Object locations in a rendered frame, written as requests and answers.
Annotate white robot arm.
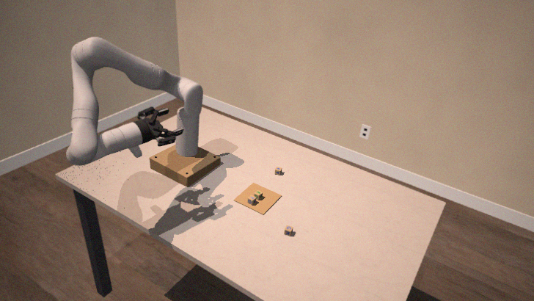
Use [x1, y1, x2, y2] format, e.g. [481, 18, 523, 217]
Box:
[66, 37, 203, 166]

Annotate tan rectangular mat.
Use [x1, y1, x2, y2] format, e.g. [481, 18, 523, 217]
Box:
[234, 183, 282, 215]

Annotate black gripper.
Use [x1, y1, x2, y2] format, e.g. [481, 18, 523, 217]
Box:
[133, 107, 184, 147]

